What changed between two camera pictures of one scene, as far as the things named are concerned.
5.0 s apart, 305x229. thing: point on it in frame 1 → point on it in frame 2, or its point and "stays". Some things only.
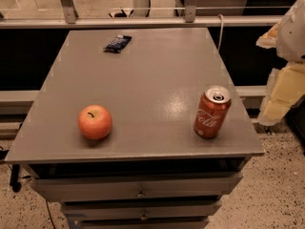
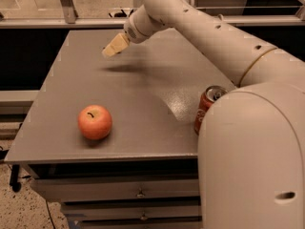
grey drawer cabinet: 137,128 stays
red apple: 95,121 stays
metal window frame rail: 141,21 stays
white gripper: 293,37 → 132,31
